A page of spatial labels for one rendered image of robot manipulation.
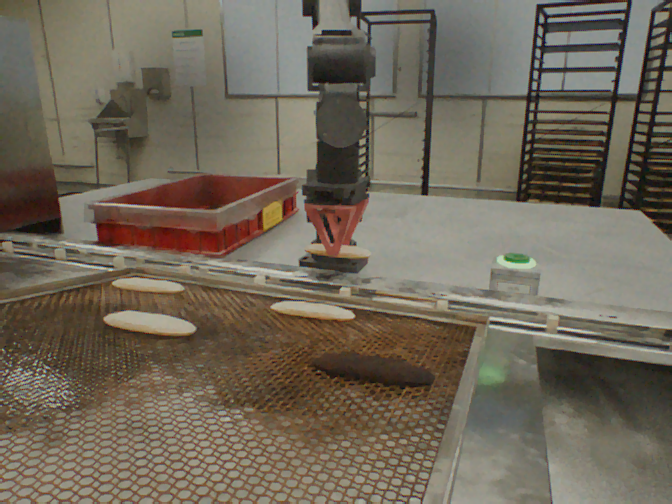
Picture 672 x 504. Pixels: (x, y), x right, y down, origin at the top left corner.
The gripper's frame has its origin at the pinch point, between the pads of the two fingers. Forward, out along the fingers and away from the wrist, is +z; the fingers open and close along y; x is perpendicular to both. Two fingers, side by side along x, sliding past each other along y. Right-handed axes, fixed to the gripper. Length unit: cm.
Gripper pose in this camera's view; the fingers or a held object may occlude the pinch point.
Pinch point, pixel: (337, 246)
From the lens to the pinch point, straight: 69.1
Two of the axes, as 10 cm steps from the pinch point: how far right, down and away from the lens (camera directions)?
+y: 3.5, -2.7, 9.0
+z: 0.0, 9.6, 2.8
